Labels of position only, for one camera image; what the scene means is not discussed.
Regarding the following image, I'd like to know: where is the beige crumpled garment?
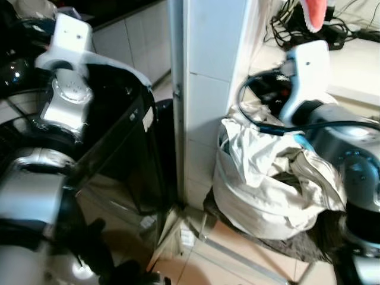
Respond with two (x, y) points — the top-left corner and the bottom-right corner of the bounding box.
(221, 100), (347, 210)

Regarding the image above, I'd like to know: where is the black power strip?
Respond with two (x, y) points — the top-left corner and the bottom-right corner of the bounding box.
(291, 6), (349, 51)

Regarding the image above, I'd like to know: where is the pink cloth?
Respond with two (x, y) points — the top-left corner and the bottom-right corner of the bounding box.
(300, 0), (328, 33)

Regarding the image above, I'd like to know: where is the white fabric laundry basket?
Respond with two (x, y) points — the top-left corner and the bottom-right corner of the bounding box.
(212, 98), (349, 240)

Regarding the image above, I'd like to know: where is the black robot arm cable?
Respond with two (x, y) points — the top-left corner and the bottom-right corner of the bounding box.
(237, 71), (380, 136)

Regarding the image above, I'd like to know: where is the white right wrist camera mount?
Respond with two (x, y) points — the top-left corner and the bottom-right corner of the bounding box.
(278, 40), (331, 124)

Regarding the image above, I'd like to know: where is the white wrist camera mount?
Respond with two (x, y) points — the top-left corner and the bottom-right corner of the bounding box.
(278, 40), (331, 124)
(36, 13), (93, 77)

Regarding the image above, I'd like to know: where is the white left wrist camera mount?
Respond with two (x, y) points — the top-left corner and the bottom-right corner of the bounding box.
(36, 13), (93, 77)

